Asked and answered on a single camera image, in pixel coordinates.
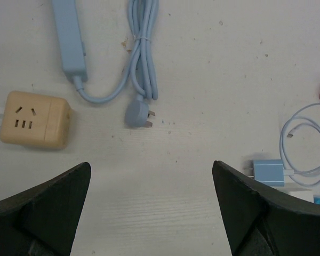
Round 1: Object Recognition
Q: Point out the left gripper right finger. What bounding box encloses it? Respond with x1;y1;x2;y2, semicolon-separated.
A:
212;161;320;255

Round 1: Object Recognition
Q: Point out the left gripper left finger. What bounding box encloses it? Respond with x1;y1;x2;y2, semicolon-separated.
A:
0;163;91;255

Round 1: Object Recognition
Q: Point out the light blue charger plug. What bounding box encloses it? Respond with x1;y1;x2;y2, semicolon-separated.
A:
243;159;294;187

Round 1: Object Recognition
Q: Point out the tan cube socket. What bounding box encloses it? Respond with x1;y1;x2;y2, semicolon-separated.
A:
0;91;72;150

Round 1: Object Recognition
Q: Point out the blue power strip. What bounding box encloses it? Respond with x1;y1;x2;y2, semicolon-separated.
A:
52;0;88;82

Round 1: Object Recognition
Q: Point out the blue coiled cord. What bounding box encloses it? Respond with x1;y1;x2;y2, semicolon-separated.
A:
74;0;159;129

